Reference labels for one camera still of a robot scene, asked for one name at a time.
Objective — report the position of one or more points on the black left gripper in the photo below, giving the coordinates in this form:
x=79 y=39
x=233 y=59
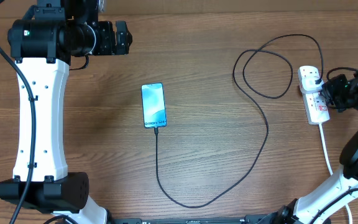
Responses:
x=109 y=46

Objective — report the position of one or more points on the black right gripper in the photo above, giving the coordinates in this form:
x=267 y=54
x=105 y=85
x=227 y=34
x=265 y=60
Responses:
x=327 y=92

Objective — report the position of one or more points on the white power strip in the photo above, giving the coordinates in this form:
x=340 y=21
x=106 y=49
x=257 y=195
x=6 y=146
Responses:
x=315 y=103

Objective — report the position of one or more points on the Samsung Galaxy smartphone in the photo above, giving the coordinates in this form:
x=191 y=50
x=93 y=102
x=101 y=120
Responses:
x=153 y=104

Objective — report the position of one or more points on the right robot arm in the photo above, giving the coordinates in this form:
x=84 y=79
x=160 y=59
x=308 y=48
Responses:
x=341 y=187

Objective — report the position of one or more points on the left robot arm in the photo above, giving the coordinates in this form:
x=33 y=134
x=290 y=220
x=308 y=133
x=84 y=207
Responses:
x=42 y=45

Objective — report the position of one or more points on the white charger plug adapter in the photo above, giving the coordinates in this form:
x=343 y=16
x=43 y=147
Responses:
x=309 y=85

